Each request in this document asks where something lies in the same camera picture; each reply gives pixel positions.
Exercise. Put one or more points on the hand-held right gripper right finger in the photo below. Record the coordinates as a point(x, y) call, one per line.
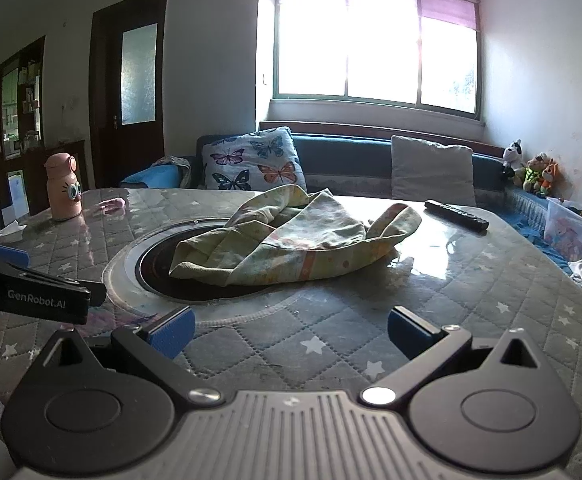
point(410, 334)

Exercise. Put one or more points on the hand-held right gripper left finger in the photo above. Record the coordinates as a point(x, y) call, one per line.
point(173, 334)

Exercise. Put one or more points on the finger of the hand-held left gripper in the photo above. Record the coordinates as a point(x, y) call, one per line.
point(8, 256)
point(31, 295)

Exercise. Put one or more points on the patterned green children's shirt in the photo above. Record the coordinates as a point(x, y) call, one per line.
point(291, 245)

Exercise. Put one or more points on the white tissue paper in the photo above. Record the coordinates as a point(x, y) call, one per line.
point(6, 232)

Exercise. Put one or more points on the white panel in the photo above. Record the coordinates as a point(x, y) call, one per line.
point(16, 192)

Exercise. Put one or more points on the round black built-in cooker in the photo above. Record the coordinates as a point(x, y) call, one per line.
point(156, 270)

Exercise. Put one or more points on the pink cartoon water bottle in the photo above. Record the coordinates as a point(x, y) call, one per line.
point(63, 190)

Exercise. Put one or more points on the small pink object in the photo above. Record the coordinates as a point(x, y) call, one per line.
point(113, 205)

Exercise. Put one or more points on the black remote control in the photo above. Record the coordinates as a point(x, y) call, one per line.
point(456, 215)

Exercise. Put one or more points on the blue folded blanket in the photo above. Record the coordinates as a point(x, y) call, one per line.
point(153, 177)

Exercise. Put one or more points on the grey cushion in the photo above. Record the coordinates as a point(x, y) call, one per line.
point(431, 170)

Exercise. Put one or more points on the grey patterned cloth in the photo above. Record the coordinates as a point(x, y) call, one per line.
point(178, 164)

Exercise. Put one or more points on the dark wooden glass door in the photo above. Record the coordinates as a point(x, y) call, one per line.
point(106, 110)

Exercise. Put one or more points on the blue sofa bench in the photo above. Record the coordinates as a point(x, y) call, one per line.
point(351, 157)

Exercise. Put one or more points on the clear plastic storage box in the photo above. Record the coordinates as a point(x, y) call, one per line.
point(566, 232)

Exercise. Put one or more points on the butterfly print pillow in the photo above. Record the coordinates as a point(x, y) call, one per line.
point(251, 160)

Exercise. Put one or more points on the brown bear plush toy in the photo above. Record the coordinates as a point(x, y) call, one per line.
point(533, 172)

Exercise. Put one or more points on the orange fox plush toy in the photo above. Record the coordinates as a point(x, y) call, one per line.
point(551, 175)

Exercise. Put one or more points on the pink roller blind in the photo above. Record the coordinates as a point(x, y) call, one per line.
point(451, 7)

